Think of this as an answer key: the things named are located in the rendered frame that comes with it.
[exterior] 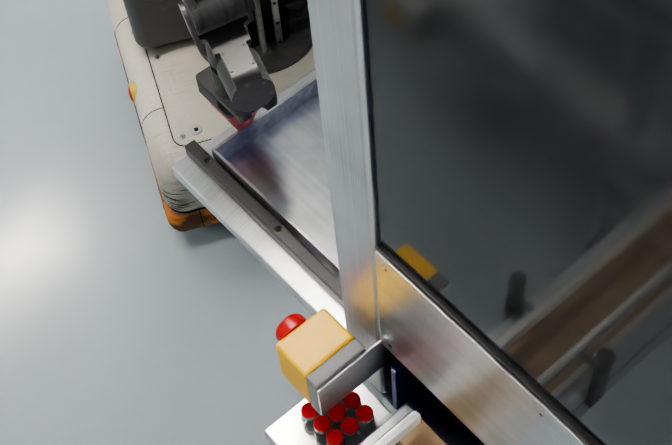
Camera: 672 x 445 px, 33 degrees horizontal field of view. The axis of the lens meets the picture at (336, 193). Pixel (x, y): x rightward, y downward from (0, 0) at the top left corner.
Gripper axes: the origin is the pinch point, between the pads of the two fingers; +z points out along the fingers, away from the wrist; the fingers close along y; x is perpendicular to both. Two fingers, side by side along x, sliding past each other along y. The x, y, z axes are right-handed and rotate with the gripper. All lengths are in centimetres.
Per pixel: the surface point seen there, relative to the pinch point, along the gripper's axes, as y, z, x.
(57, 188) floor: -82, 92, -8
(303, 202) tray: 14.4, 2.1, -1.2
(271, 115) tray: 1.0, 0.0, 4.2
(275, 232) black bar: 16.7, 0.3, -7.7
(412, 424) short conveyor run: 51, -7, -15
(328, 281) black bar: 27.2, 0.2, -7.4
